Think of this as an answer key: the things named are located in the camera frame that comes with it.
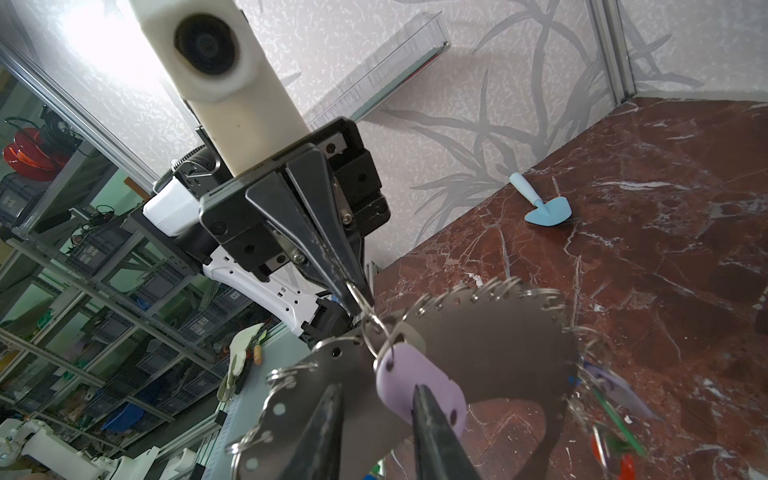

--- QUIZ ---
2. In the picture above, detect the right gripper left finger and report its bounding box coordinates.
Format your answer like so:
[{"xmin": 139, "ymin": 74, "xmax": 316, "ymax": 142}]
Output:
[{"xmin": 279, "ymin": 384, "xmax": 344, "ymax": 480}]

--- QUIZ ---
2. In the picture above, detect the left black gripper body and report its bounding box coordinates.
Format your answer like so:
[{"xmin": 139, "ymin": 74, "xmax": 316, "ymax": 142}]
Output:
[{"xmin": 199, "ymin": 117, "xmax": 391, "ymax": 282}]

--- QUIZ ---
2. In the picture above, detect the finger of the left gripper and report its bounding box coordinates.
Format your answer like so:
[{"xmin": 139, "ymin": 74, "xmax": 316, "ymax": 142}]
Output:
[
  {"xmin": 245, "ymin": 173, "xmax": 360, "ymax": 315},
  {"xmin": 286, "ymin": 146, "xmax": 372, "ymax": 312}
]

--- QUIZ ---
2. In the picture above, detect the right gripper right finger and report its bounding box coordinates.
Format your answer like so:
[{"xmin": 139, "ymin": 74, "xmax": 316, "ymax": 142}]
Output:
[{"xmin": 412, "ymin": 385, "xmax": 480, "ymax": 480}]

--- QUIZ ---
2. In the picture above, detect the purple tagged key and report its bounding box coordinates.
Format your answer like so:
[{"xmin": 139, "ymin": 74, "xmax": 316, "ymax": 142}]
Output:
[{"xmin": 375, "ymin": 342, "xmax": 468, "ymax": 438}]

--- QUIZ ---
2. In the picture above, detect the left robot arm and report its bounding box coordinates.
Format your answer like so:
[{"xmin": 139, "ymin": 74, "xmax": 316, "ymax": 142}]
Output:
[{"xmin": 136, "ymin": 117, "xmax": 391, "ymax": 344}]

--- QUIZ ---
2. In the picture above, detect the light blue toy shovel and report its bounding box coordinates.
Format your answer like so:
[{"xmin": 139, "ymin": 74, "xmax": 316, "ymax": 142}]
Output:
[{"xmin": 509, "ymin": 172, "xmax": 572, "ymax": 227}]

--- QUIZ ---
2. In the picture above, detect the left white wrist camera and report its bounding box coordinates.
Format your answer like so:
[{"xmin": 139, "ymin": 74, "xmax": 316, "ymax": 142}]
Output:
[{"xmin": 131, "ymin": 1, "xmax": 309, "ymax": 176}]

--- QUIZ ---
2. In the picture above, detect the clear plastic wall shelf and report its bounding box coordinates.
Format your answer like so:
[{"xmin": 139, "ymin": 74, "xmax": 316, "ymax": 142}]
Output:
[{"xmin": 304, "ymin": 12, "xmax": 451, "ymax": 131}]

